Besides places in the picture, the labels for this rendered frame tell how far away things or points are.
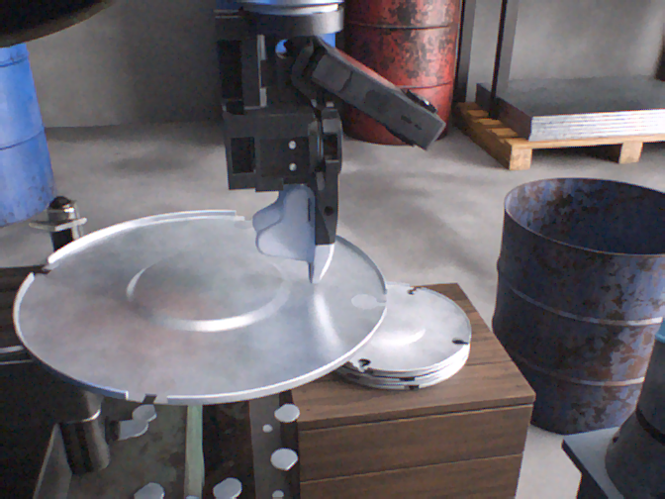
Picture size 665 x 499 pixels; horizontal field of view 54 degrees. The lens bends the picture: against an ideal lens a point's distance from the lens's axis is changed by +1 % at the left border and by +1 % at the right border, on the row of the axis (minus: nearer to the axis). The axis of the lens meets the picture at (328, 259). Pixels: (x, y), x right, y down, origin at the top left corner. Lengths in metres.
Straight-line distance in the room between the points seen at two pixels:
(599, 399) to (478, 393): 0.49
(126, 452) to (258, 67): 0.34
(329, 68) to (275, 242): 0.13
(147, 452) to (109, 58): 3.38
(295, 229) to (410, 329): 0.71
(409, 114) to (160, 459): 0.35
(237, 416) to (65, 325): 0.43
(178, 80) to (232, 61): 3.39
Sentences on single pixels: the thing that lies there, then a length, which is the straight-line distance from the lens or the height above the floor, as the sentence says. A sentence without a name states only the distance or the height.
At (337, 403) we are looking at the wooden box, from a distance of 1.08.
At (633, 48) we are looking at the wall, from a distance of 4.59.
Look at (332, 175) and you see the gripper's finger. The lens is 0.45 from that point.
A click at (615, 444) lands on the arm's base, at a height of 0.48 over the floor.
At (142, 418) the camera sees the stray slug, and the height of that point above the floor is 0.65.
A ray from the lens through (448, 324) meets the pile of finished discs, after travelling 1.22.
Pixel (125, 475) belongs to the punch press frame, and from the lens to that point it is 0.58.
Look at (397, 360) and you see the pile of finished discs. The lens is 1.11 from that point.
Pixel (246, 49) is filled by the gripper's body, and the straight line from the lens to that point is 0.45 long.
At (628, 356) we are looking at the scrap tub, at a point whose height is 0.23.
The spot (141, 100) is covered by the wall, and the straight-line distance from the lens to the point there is 3.90.
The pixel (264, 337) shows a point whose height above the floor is 0.78.
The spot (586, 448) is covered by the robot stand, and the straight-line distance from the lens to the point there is 0.92.
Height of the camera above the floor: 1.05
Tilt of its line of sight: 28 degrees down
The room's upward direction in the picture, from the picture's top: straight up
